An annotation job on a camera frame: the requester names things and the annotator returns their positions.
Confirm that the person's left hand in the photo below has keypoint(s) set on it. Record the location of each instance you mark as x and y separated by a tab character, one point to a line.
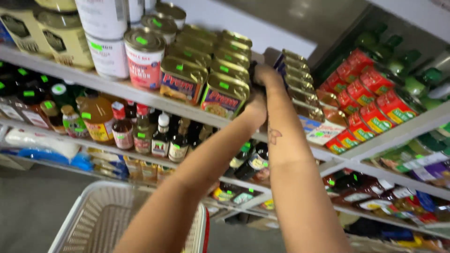
257	107

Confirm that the person's right hand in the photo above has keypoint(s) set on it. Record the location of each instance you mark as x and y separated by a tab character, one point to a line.
271	80

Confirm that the row of blue-sided gold tins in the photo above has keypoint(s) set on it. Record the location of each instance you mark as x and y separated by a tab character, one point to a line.
298	80

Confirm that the stack of gold luncheon tins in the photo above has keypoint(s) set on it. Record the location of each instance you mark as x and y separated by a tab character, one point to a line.
211	66

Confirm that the white blue food box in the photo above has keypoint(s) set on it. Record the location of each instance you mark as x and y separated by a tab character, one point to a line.
325	131

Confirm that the stack of red packets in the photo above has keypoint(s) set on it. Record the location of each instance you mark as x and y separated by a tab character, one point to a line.
365	102

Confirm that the row of dark sauce bottles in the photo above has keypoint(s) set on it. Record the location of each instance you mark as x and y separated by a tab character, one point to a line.
154	137

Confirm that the gold lid can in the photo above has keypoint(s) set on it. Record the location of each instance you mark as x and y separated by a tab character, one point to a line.
171	13
160	26

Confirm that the pink label salmon can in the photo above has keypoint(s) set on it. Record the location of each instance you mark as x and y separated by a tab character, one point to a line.
145	59

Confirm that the row of green bottles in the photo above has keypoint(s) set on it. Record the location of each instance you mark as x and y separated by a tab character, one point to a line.
404	63

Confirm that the white metal shelf rack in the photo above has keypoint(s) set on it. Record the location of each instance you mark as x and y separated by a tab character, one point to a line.
116	89

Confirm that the white label can green sticker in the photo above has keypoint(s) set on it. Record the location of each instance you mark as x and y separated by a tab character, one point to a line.
108	56

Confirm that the amber vinegar bottle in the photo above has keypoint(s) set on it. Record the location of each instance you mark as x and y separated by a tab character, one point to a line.
97	119

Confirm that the tall white label can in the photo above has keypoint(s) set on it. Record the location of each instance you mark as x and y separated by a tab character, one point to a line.
102	17

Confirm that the white plastic shopping basket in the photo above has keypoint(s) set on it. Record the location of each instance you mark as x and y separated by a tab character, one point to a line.
105	218

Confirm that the cream label jar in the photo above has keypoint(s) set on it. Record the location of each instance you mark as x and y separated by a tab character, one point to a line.
65	38
21	31

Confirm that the blue packet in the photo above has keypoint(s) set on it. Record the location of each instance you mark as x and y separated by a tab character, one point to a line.
56	158

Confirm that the white plastic bag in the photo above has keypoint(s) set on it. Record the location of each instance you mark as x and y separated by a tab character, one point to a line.
42	142

